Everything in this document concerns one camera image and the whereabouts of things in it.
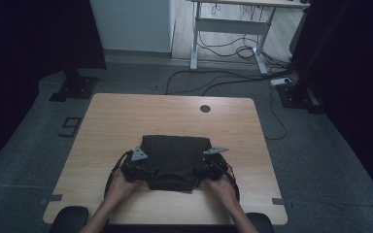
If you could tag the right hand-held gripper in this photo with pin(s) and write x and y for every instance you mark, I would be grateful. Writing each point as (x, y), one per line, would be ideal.
(215, 168)

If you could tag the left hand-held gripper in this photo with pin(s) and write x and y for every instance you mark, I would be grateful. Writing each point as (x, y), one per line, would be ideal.
(135, 170)

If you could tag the dark grey shirt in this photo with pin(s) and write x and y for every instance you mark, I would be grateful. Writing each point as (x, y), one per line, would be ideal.
(175, 158)

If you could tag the person's right hand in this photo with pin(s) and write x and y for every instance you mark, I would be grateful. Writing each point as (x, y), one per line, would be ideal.
(225, 191)

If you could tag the person's left hand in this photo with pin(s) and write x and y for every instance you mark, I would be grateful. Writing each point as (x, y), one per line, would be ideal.
(119, 189)

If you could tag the black round table grommet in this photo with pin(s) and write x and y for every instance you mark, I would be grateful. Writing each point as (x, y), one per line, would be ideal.
(205, 108)

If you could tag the person's dark clothing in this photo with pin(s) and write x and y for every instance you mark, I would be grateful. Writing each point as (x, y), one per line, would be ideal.
(168, 229)

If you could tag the grey floor tape strip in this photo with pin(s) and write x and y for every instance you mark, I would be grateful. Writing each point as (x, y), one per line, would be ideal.
(281, 202)
(51, 199)

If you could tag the black stand base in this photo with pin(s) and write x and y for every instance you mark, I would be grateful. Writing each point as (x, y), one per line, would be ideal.
(76, 87)
(296, 95)

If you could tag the white power strip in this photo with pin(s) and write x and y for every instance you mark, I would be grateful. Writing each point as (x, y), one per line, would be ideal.
(280, 81)

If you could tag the dark curtain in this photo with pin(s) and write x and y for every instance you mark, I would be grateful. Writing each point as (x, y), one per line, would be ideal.
(356, 81)
(19, 64)

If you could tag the white desk frame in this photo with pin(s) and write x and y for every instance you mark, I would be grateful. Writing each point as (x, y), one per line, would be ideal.
(230, 26)

